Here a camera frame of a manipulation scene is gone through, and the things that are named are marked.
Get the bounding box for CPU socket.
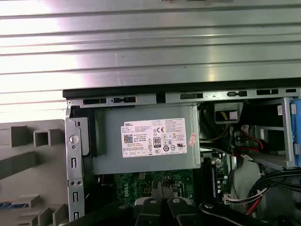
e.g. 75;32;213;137
170;185;191;203

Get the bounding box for black PC case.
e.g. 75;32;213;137
62;81;301;226

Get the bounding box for red cable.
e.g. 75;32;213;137
234;137;266;155

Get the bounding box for black wire bundle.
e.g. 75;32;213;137
244;169;301;214

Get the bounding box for metal drive cage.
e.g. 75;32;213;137
242;96;301;171

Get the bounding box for yellow wire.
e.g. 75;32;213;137
199;112;230;144

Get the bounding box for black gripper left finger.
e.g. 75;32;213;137
63;180;165;226

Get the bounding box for grey parts rack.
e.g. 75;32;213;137
0;119;71;226

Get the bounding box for white connector coloured wires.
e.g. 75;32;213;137
222;187;266;206

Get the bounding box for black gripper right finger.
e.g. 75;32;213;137
162;180;301;226

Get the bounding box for grey power supply unit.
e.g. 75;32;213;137
93;105;202;175

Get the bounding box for green motherboard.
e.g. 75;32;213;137
114;150;232;212

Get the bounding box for blue disk carrier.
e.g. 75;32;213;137
288;97;301;168

